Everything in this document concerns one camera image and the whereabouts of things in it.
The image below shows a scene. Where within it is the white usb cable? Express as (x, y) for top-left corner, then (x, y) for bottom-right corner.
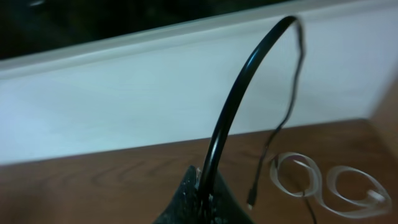
(269, 151), (392, 219)

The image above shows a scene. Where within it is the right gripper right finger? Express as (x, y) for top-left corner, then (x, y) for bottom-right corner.
(200, 172), (254, 224)

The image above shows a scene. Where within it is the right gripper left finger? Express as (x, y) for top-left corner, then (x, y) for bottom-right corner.
(154, 166), (199, 224)

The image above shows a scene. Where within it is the black usb cable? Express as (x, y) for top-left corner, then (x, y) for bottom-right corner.
(197, 15), (318, 224)

